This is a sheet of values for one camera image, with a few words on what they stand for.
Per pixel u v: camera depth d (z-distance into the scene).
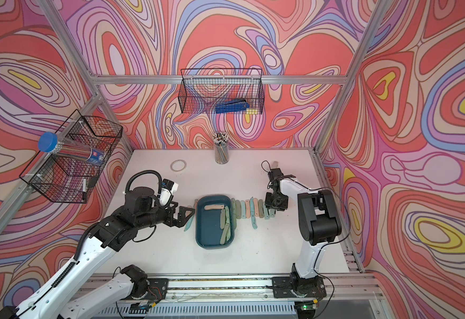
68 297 0.42
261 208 0.94
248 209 0.93
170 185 0.63
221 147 1.04
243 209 0.94
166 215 0.62
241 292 0.73
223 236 0.86
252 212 0.93
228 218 0.91
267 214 0.93
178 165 1.12
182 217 0.62
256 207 0.95
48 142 0.62
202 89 0.96
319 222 0.50
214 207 0.95
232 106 0.91
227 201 0.90
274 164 1.12
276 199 0.80
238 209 0.94
